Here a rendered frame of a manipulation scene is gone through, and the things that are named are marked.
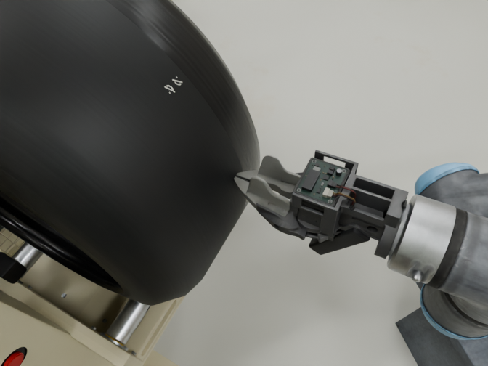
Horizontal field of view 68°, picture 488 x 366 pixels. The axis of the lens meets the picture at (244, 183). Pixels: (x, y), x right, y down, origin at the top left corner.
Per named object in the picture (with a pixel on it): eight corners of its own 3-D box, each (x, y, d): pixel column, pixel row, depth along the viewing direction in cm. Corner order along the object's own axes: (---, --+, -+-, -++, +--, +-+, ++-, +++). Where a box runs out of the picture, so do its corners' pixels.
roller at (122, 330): (124, 351, 72) (118, 348, 68) (106, 340, 73) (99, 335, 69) (214, 213, 89) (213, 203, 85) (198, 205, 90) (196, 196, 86)
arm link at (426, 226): (435, 231, 46) (416, 300, 41) (395, 217, 47) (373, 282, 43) (462, 191, 39) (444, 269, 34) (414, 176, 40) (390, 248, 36)
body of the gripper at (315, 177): (311, 145, 44) (416, 179, 39) (308, 187, 50) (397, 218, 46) (285, 194, 40) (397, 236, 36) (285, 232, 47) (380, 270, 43)
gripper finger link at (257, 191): (231, 154, 46) (298, 178, 43) (236, 181, 51) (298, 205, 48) (218, 172, 45) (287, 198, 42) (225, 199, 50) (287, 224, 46)
